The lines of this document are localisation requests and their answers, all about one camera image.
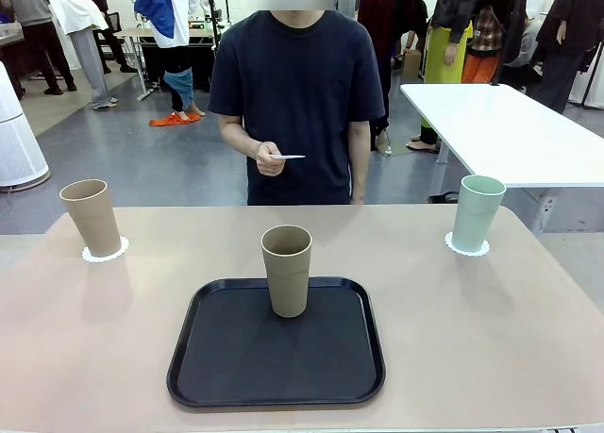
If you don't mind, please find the brown cardboard box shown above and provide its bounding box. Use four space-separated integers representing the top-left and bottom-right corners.
401 49 424 79

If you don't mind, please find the dark tan plastic cup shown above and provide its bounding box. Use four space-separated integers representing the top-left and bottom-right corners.
260 224 313 319

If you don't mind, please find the mint green plastic cup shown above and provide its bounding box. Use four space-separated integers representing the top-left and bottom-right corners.
451 174 507 254

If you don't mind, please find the white table top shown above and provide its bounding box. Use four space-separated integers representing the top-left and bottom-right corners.
399 82 604 190

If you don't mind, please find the light tan plastic cup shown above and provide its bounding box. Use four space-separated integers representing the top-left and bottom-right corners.
59 178 123 258

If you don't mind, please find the person's left forearm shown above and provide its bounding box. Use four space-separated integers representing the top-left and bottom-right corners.
347 119 372 192

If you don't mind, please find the white table leg black foot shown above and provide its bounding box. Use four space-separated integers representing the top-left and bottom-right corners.
427 140 466 205

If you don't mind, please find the black tripod stand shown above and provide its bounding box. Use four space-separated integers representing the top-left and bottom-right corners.
200 0 235 52

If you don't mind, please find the person's right hand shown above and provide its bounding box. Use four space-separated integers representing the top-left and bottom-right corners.
254 142 289 177

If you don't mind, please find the mannequin with blue white jacket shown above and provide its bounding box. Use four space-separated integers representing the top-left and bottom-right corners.
133 0 208 123

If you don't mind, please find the orange cloth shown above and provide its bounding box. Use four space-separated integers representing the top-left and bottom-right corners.
149 113 202 128

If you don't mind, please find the person in black clothes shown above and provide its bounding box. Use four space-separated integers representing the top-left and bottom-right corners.
89 0 139 75

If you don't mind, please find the wooden desk with white legs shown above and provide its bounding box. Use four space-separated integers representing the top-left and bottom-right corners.
115 26 223 102

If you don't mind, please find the person in navy t-shirt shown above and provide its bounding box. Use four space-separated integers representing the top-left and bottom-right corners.
208 0 386 206

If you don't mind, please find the mannequin in dark long coat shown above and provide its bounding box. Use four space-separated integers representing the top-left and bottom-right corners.
535 0 604 114

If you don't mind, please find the white table leg with socket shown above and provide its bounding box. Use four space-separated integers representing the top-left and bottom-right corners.
528 186 559 234

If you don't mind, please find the black plastic serving tray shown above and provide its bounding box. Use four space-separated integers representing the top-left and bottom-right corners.
165 276 386 409

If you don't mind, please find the mannequin with orange trousers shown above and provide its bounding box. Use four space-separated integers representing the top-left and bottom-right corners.
461 6 502 85

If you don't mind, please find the light wooden work table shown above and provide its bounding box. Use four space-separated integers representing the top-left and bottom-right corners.
0 21 25 47

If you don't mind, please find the person's right forearm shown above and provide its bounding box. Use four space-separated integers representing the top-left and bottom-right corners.
218 113 265 158

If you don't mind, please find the black hanging coat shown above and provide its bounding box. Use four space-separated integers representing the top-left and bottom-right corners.
497 0 529 66

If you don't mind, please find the seated person in background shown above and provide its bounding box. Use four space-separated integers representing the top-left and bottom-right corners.
502 15 544 83

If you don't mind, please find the white perforated air purifier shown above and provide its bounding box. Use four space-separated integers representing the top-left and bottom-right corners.
0 59 51 189

